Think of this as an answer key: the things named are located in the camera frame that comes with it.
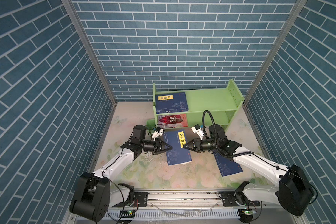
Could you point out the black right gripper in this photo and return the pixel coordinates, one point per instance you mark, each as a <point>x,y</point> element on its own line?
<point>191,142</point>

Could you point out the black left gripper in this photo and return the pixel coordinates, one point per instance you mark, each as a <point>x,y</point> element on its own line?
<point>157,146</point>

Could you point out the blue book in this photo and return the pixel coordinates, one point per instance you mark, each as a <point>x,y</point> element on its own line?
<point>171,103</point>
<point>178,154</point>
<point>226,166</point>

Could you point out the red pink illustrated book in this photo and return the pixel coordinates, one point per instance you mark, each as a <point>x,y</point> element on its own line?
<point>173,121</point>

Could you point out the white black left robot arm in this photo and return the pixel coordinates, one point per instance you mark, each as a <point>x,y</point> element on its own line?
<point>96,192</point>

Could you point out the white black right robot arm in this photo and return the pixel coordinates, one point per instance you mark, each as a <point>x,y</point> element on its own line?
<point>289,185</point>

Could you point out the green two-tier shelf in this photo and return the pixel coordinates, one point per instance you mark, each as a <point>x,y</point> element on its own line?
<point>223,103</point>

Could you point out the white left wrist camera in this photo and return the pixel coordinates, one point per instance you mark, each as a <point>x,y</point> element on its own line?
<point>157,132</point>

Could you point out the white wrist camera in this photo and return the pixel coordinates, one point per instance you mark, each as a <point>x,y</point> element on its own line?
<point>197,129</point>
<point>157,132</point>

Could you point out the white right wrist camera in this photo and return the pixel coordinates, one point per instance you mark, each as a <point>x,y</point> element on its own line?
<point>197,129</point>

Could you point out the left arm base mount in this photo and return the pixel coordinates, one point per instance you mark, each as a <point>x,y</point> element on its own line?
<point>139,199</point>

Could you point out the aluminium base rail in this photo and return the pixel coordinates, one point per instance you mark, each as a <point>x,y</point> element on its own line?
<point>196,205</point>

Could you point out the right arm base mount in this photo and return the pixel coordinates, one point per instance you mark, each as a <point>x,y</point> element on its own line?
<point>230,199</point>

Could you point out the aluminium corner frame post left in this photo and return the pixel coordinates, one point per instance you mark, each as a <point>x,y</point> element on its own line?
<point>71,11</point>

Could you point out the aluminium corner frame post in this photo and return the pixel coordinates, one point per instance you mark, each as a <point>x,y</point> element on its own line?
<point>295,11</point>
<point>71,11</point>

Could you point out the aluminium corner frame post right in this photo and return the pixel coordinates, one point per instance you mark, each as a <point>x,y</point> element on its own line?
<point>295,11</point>

